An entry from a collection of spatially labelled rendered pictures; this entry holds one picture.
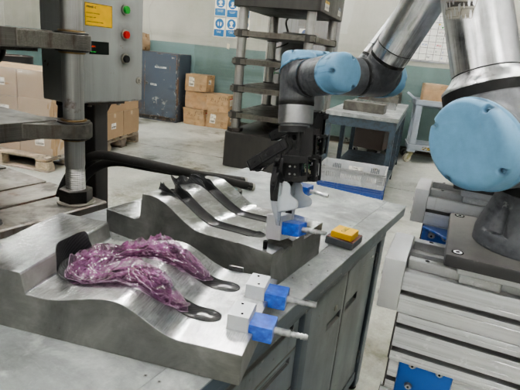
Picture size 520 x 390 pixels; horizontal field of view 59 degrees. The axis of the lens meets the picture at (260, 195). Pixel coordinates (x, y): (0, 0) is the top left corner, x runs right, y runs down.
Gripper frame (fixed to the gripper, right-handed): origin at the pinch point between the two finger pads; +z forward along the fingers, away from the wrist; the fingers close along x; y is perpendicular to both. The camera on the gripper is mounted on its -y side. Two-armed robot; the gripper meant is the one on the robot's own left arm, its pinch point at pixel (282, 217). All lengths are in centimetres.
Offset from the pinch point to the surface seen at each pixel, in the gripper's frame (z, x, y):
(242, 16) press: -149, 330, -231
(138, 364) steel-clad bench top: 19.6, -38.4, -4.3
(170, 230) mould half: 5.6, -6.4, -26.4
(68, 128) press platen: -18, -2, -70
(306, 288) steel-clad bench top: 15.3, 2.0, 5.8
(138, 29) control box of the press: -54, 33, -78
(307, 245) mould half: 8.1, 12.0, 1.1
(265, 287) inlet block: 10.0, -18.1, 6.7
